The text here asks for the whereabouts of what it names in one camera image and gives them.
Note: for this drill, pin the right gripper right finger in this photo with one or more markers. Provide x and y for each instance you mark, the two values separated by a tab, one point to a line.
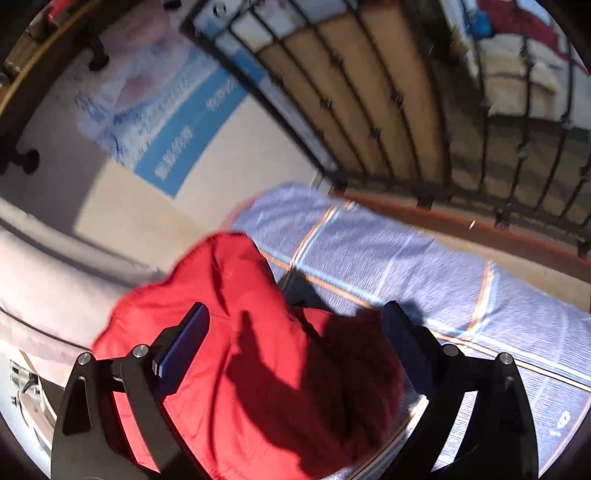
500	440

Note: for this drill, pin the wooden wall shelf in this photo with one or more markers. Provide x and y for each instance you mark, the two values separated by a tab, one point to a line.
24	95

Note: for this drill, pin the red puffer jacket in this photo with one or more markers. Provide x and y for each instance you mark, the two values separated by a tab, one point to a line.
276	391

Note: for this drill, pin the white curtain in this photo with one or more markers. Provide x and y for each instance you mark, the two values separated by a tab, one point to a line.
57	293

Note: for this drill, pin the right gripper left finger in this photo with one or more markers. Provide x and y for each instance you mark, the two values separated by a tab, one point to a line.
89	441

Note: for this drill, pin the white sofa bed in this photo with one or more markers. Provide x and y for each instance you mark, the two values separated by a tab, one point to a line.
519	75

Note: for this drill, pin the black iron railing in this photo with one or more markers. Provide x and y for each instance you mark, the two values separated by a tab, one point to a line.
377	98

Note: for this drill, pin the dark red cushion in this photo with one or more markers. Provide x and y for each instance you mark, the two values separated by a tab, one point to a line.
505	19

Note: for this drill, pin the blue plaid bed sheet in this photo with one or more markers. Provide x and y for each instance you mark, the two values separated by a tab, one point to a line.
334	254

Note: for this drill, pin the blue white wall poster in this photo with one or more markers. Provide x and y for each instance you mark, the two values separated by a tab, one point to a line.
157	104

